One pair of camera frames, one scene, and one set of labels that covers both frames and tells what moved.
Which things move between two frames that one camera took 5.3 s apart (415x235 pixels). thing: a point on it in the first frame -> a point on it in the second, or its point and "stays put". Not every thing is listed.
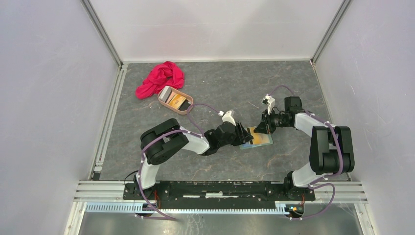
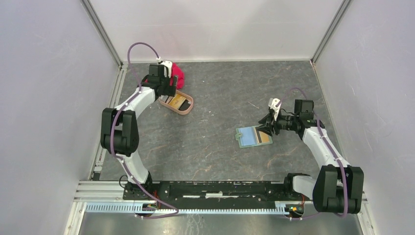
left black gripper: [242, 135] -> [170, 90]
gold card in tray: [177, 101] stays put
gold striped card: [248, 129] -> [262, 136]
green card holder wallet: [259, 139] stays put
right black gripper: [267, 128] stays put
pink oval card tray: [175, 100] stays put
